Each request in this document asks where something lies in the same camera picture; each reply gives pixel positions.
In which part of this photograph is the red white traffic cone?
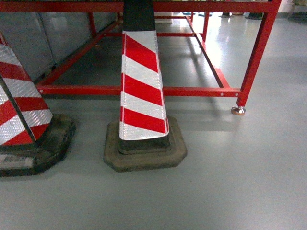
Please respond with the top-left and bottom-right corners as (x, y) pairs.
(103, 0), (187, 172)

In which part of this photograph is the red white cone left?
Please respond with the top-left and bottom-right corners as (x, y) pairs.
(0, 35), (76, 177)

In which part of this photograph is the red metal table frame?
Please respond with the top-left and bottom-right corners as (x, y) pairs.
(0, 0), (281, 115)

